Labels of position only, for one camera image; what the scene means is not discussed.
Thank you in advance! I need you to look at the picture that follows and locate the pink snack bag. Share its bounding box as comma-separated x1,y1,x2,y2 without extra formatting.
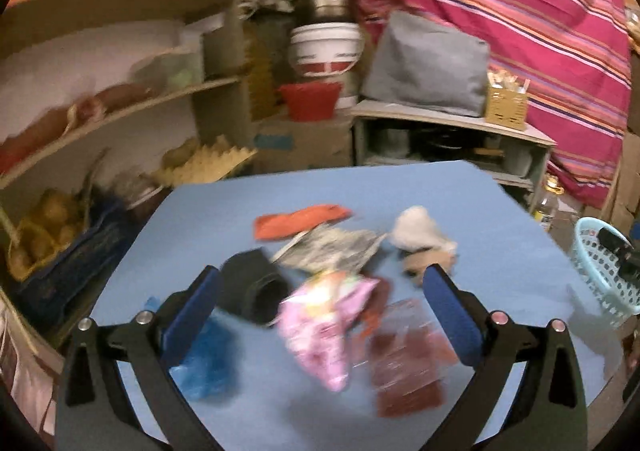
274,271,378,393

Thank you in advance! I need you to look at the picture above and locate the orange plastic wrapper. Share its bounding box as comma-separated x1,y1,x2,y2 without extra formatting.
253,204,352,241

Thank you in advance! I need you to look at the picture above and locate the white plastic bucket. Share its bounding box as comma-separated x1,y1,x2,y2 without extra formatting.
288,22,364,109

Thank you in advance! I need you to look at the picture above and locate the grey wooden shelf unit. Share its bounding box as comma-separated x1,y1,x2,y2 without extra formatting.
350,99,555,211

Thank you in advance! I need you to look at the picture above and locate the steel pot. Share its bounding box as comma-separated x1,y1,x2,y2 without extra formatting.
294,0,354,26

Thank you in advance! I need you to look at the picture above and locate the white plastic bag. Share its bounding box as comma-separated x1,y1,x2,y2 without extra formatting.
390,205,458,254

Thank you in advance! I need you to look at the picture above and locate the yellow egg tray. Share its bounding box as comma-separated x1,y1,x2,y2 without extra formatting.
151,135,258,188

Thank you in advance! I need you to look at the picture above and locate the dark blue plastic crate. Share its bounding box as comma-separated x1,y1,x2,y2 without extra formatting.
14,200,139,332

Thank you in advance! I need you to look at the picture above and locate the printed black white snack bag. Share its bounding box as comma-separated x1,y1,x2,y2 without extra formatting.
271,224,386,275

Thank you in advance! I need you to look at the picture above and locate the cooking oil bottle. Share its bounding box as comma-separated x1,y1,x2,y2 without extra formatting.
533,174,564,232

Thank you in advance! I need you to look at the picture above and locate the yellow perforated holder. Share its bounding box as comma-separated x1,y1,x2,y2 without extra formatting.
485,70,530,132

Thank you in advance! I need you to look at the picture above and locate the light blue laundry basket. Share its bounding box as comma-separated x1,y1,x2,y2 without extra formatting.
570,217,639,329

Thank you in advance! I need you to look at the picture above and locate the striped pink curtain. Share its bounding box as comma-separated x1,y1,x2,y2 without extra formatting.
356,0,631,208

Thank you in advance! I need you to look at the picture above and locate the red plastic bowl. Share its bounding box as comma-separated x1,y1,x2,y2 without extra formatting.
278,82,342,122

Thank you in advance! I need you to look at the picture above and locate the grey fabric cover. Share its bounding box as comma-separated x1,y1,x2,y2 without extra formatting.
361,10,490,118

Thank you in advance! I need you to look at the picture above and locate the maroon scouring pad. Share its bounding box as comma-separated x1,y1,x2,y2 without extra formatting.
367,298,458,419

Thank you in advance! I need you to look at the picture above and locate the blue plastic bag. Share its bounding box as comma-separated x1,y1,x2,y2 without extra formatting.
168,315,238,403

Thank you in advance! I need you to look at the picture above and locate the curved wooden shelf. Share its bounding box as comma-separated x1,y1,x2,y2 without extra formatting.
1,75,241,189

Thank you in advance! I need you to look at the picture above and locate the brown paper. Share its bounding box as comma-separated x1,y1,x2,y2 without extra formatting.
402,249,457,285

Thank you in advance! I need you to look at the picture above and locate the cardboard box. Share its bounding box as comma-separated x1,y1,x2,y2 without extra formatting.
254,114,354,174

